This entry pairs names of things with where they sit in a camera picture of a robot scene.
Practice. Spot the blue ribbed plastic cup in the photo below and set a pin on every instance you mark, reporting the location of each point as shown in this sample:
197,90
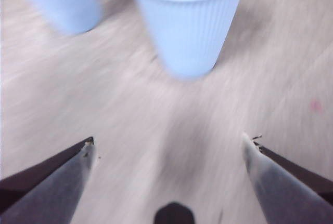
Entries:
65,0
187,31

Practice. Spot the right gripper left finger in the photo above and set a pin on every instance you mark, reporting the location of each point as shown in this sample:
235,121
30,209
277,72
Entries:
46,190

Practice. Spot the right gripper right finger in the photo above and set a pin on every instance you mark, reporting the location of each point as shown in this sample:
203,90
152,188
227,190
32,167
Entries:
286,192

